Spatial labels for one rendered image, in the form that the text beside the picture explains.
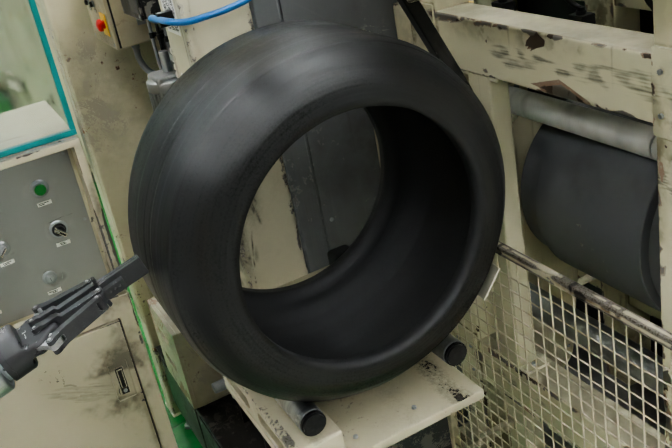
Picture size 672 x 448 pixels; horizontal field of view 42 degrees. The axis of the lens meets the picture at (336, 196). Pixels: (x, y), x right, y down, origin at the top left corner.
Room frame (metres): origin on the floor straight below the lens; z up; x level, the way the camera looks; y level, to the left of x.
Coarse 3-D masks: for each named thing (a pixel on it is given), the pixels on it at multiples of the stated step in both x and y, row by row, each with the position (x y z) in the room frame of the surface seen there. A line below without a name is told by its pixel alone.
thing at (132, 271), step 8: (128, 264) 1.14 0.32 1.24; (136, 264) 1.15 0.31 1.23; (120, 272) 1.14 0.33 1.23; (128, 272) 1.14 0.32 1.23; (136, 272) 1.15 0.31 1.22; (144, 272) 1.15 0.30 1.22; (104, 280) 1.13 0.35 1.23; (112, 280) 1.13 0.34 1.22; (128, 280) 1.14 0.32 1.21; (136, 280) 1.14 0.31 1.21; (112, 296) 1.13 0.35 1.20
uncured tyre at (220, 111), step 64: (256, 64) 1.20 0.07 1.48; (320, 64) 1.18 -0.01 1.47; (384, 64) 1.21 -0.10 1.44; (192, 128) 1.16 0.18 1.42; (256, 128) 1.12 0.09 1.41; (384, 128) 1.51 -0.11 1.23; (448, 128) 1.23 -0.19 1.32; (128, 192) 1.29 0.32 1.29; (192, 192) 1.10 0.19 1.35; (384, 192) 1.51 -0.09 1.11; (448, 192) 1.44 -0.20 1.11; (192, 256) 1.08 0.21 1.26; (384, 256) 1.48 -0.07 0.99; (448, 256) 1.38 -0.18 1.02; (192, 320) 1.08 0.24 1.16; (256, 320) 1.37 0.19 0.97; (320, 320) 1.40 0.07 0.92; (384, 320) 1.35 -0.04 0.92; (448, 320) 1.21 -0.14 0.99; (256, 384) 1.10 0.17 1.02; (320, 384) 1.12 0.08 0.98
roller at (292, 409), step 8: (280, 400) 1.20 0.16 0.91; (288, 408) 1.17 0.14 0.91; (296, 408) 1.16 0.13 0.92; (304, 408) 1.15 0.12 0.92; (312, 408) 1.14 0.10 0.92; (296, 416) 1.14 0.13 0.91; (304, 416) 1.13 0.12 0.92; (312, 416) 1.13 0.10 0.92; (320, 416) 1.13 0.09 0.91; (296, 424) 1.14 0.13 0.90; (304, 424) 1.12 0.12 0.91; (312, 424) 1.13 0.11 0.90; (320, 424) 1.13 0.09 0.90; (304, 432) 1.12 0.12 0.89; (312, 432) 1.13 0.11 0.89
